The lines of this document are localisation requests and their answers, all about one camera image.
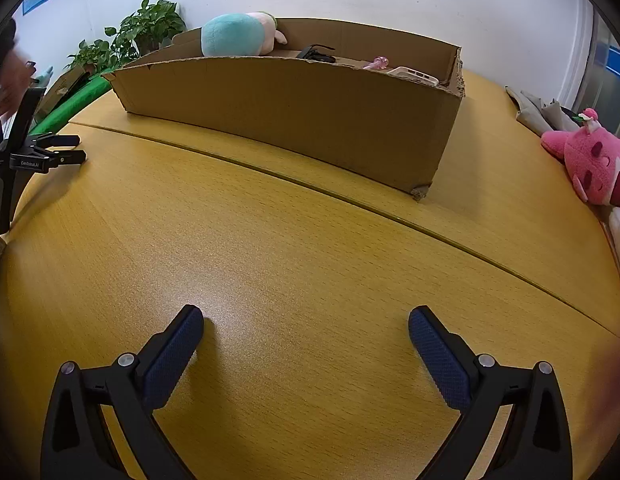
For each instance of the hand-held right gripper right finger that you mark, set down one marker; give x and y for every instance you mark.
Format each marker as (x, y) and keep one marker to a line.
(439, 355)

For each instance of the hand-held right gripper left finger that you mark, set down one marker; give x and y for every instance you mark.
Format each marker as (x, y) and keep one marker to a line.
(172, 355)

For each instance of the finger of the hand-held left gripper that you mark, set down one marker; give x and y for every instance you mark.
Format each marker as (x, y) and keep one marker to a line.
(67, 158)
(57, 140)

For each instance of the large cardboard box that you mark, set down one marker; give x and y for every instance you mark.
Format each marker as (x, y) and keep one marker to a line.
(290, 110)

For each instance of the white phone case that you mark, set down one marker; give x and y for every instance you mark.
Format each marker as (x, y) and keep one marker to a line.
(414, 75)

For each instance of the person's left forearm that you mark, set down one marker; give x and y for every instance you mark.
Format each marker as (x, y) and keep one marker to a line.
(2, 45)

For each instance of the green cloth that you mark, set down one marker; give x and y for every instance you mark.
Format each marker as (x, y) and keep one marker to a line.
(72, 105)

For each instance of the small cardboard box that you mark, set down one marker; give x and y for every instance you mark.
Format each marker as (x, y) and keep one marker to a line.
(65, 82)

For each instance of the small teal toy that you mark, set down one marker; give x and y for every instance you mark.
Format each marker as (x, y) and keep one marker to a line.
(44, 76)

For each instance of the large potted green plant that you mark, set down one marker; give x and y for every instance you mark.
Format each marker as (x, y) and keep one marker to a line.
(150, 22)

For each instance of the teal and pink plush toy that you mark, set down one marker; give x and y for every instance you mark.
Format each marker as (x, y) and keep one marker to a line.
(230, 35)

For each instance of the grey cloth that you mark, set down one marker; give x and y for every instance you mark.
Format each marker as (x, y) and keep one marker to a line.
(534, 110)

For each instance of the pink translucent toy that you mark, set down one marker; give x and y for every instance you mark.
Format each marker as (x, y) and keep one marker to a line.
(377, 63)

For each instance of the glass door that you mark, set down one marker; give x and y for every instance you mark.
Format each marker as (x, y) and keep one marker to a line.
(612, 65)

